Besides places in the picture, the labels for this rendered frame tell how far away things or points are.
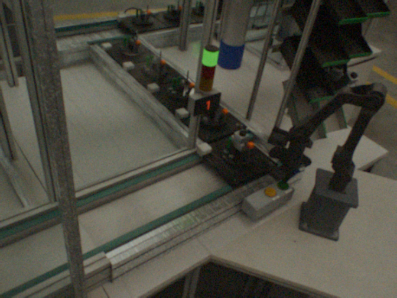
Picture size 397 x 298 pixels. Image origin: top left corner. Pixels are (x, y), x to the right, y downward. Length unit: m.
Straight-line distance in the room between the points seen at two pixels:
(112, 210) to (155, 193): 0.17
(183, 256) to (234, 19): 1.45
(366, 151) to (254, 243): 0.88
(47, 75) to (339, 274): 1.15
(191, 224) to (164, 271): 0.17
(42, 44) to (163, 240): 0.79
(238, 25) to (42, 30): 1.78
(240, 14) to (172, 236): 1.44
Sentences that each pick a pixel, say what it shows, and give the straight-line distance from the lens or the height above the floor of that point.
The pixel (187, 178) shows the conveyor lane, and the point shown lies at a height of 0.92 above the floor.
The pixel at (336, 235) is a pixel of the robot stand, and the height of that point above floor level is 0.88.
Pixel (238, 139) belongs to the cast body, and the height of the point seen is 1.07.
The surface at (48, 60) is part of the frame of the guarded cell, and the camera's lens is 0.66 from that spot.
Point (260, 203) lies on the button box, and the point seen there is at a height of 0.96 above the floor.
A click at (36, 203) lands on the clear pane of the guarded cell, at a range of 0.84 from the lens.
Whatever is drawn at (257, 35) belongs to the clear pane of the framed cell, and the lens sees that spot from 2.66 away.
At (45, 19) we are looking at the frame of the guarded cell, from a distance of 0.63.
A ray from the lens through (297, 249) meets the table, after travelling 1.46.
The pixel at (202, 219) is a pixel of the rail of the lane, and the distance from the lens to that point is 1.32.
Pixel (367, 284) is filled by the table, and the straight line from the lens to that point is 1.48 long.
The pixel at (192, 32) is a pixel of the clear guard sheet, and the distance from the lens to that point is 1.28.
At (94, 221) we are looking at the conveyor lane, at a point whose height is 0.92.
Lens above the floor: 1.95
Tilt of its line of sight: 40 degrees down
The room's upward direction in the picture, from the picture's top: 9 degrees clockwise
